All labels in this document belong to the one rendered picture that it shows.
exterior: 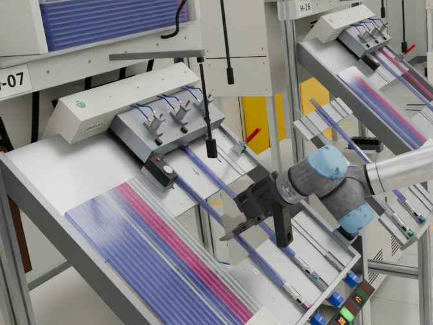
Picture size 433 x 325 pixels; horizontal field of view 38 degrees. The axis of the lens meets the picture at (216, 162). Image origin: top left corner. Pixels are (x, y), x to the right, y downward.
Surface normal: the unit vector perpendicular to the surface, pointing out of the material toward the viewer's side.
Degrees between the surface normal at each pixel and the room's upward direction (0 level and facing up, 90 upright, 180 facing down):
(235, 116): 90
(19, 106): 90
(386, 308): 0
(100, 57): 90
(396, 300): 0
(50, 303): 0
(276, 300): 42
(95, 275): 90
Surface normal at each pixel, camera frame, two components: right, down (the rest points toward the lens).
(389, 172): -0.39, -0.11
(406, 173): -0.29, 0.23
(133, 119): 0.48, -0.66
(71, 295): -0.12, -0.95
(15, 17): -0.54, 0.30
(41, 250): 0.84, 0.06
